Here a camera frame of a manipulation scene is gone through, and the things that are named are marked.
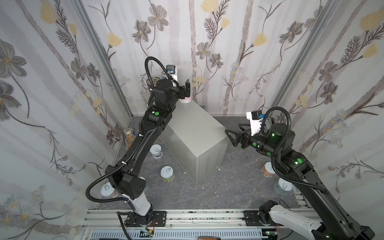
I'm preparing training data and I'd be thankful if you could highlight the white brown label can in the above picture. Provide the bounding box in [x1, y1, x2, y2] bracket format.
[150, 144, 163, 159]

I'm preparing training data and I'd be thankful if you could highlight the green label can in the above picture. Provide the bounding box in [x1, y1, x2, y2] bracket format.
[161, 166, 174, 182]

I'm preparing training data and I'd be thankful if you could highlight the blue label tall can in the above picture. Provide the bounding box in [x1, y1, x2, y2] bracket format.
[162, 71, 168, 79]

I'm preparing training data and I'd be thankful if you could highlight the dark navy tall can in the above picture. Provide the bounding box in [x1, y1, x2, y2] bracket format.
[147, 77, 160, 90]

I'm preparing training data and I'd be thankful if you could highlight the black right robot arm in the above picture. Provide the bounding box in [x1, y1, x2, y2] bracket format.
[225, 107, 375, 240]

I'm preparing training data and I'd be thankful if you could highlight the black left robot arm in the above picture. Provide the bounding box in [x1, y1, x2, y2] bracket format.
[86, 57, 191, 226]

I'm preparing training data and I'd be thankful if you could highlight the grey metal cabinet counter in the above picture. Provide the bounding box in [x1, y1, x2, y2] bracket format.
[160, 101, 229, 185]

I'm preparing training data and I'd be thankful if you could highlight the orange label can right side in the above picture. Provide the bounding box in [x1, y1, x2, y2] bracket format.
[261, 162, 276, 178]

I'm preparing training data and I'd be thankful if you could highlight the pink orange label flat can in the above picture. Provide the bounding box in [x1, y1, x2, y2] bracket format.
[100, 183, 119, 199]

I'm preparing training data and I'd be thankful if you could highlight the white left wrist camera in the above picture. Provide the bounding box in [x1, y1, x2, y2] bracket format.
[166, 65, 178, 82]

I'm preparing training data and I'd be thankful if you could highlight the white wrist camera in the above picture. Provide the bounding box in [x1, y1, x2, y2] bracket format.
[246, 110, 265, 136]
[166, 65, 178, 82]

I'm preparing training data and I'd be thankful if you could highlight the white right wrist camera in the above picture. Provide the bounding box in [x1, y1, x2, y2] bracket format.
[246, 110, 265, 136]

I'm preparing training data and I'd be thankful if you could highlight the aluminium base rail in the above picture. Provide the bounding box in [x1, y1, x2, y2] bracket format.
[80, 205, 331, 240]

